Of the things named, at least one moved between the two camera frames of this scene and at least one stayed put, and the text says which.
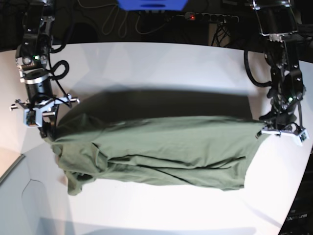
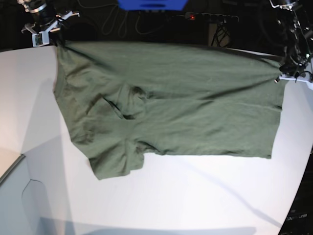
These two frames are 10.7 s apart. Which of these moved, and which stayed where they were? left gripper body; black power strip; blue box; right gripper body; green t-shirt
Moved: right gripper body; left gripper body; green t-shirt
Stayed: blue box; black power strip
